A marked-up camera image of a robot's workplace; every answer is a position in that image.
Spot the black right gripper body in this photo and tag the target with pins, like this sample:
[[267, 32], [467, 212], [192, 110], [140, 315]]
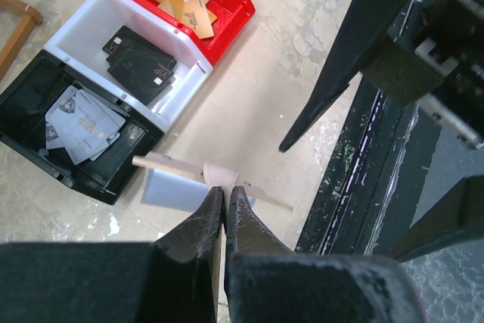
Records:
[[432, 56]]

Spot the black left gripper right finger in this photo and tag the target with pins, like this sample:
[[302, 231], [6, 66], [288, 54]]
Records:
[[310, 285]]

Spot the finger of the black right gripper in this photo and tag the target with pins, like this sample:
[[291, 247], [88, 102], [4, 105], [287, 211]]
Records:
[[456, 218], [363, 27]]

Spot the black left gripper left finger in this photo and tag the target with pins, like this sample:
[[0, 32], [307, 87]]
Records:
[[73, 282]]

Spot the silver VIP cards stack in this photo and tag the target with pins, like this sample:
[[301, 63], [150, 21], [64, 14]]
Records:
[[82, 125]]

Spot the gold VIP cards stack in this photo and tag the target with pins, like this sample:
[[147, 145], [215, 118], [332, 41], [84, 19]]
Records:
[[192, 13]]

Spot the black VIP cards stack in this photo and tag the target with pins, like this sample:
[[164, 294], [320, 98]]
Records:
[[143, 69]]

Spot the white plastic bin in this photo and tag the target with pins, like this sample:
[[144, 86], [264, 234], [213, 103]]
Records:
[[78, 43]]

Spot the black plastic bin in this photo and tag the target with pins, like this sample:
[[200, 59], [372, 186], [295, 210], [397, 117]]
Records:
[[24, 105]]

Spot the wooden shelf rack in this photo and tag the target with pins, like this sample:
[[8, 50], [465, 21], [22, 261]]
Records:
[[29, 19]]

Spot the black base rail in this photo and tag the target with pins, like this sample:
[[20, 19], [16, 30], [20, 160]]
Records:
[[391, 164]]

